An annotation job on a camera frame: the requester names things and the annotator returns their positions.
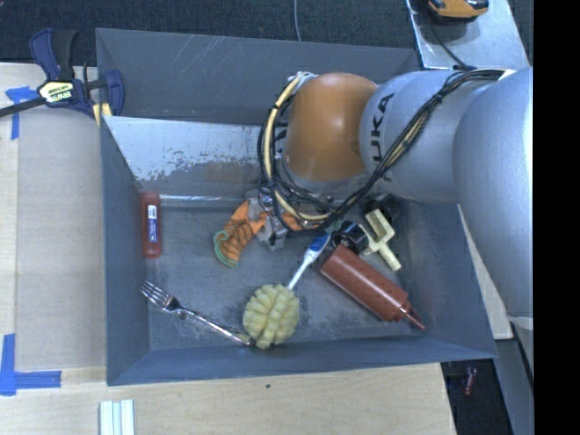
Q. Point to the silver metal fork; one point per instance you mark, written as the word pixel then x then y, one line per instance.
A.
pixel 168 303

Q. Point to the black plastic cup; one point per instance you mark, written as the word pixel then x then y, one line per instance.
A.
pixel 351 236

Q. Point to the red-brown squeeze bottle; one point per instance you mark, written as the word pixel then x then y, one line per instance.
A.
pixel 362 283

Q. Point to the cream plastic tool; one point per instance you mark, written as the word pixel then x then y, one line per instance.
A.
pixel 381 236

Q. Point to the black cylinder on white bracket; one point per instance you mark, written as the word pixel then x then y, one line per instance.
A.
pixel 379 207

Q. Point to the grey metal bin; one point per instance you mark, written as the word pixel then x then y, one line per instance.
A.
pixel 217 84

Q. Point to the yellow sponge dish brush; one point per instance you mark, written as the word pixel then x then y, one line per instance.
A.
pixel 271 316

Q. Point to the orange black striped cloth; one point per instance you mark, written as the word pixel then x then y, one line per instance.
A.
pixel 235 240

